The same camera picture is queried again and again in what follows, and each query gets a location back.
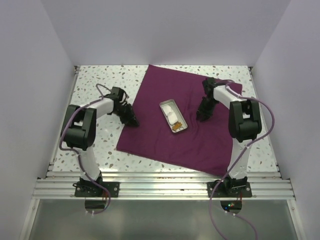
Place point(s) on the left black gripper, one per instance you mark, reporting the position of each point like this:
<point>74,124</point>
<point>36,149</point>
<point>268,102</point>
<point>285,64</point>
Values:
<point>130,120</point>

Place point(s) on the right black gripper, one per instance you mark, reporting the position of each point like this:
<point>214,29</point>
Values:
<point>206,114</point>

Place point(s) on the orange bandage strip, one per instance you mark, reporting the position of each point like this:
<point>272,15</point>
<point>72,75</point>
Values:
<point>176,126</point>

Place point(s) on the purple cloth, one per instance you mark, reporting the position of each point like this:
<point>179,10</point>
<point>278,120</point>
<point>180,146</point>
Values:
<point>204,146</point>

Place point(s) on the metal instrument tray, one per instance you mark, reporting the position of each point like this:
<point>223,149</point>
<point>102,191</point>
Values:
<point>179,114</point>

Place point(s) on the white gauze pad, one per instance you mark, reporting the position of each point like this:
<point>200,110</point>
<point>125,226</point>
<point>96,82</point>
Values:
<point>172,118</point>
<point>167,109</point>

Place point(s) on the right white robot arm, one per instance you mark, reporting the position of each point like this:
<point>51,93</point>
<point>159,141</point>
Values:
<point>244,124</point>

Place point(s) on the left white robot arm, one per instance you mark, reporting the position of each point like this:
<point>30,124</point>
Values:
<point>78,131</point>

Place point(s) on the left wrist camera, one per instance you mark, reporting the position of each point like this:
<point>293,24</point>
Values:
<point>118,93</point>

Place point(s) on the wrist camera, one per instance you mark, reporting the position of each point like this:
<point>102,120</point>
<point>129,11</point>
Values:
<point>208,85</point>
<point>118,93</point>

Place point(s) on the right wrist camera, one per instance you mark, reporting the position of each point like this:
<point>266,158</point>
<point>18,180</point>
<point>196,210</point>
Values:
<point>208,85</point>

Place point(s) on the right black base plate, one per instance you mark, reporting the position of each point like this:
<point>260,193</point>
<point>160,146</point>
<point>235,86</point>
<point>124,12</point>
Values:
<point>233,189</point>

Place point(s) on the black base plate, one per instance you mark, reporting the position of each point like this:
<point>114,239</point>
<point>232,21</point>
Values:
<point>90,190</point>
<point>233,189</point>

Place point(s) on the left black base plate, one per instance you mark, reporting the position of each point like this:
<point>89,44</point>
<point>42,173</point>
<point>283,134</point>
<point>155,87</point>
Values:
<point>90,190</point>

